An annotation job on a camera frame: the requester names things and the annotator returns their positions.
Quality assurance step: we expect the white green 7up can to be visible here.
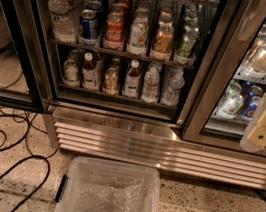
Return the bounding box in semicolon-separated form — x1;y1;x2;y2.
127;17;149;55

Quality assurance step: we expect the clear plastic storage bin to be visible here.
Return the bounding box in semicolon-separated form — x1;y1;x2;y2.
54;156;160;212

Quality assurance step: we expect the bubble wrap sheet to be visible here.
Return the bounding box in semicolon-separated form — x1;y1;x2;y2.
74;175;145;212

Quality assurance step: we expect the clear water bottle middle shelf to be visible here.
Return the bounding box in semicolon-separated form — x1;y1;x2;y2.
48;0;77;43

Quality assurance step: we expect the green soda can front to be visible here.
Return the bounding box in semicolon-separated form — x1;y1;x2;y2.
174;30;200;65

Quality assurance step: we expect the dark tea bottle white cap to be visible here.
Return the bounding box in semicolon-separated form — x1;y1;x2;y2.
122;59;141;98

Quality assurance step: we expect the blue pepsi can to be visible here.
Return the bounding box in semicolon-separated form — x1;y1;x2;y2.
79;9;99;46

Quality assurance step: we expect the black floor cable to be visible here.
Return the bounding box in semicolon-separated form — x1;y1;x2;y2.
0;104;65;212

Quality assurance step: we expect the orange can bottom shelf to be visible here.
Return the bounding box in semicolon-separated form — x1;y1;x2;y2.
102;67;120;95

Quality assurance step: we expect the open glass fridge door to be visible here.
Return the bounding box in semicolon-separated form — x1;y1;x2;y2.
0;0;48;113

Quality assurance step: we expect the clear jar bottom shelf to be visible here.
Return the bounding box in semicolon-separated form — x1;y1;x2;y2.
63;59;80;87

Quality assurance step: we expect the green soda can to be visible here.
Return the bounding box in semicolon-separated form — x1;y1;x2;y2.
182;20;200;32
174;30;200;65

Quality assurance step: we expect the red juice bottle white cap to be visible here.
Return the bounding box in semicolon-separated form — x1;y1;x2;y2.
81;52;100;91

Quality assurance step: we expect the stainless steel fridge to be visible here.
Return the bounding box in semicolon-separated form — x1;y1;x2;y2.
0;0;266;190

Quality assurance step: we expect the gold brown soda can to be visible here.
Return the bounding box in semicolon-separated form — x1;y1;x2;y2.
150;25;174;61

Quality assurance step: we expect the right glass fridge door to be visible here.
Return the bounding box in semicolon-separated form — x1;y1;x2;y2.
184;0;266;156

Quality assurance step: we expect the red coca cola can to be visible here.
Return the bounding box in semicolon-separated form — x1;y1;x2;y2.
103;13;124;50

